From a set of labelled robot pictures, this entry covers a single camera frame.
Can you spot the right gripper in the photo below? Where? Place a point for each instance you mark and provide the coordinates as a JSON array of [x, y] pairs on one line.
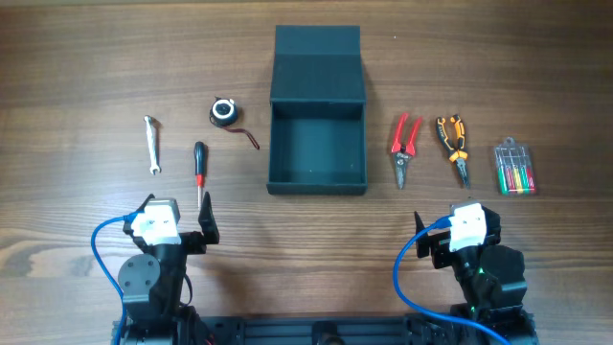
[[442, 244]]

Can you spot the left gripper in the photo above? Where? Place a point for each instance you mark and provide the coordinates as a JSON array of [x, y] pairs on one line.
[[190, 238]]

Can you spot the black red screwdriver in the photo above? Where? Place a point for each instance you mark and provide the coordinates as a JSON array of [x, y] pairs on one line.
[[199, 152]]

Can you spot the red handled snips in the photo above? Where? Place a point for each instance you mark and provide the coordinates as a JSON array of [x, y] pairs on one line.
[[402, 153]]

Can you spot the orange black pliers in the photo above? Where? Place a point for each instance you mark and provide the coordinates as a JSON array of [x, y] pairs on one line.
[[456, 150]]

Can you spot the black round tape measure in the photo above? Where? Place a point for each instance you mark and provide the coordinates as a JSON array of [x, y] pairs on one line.
[[224, 113]]

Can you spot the clear case colored screwdrivers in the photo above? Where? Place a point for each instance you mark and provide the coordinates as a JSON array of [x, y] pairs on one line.
[[515, 169]]

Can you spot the dark green box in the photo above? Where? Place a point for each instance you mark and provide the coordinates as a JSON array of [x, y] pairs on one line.
[[318, 108]]

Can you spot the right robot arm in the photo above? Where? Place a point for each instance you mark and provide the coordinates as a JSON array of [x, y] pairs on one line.
[[491, 276]]

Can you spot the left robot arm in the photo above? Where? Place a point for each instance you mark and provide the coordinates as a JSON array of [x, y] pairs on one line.
[[151, 282]]

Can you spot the silver combination wrench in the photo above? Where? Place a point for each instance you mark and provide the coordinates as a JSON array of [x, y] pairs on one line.
[[152, 136]]

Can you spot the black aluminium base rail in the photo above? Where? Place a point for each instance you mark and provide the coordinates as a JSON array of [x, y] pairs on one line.
[[411, 329]]

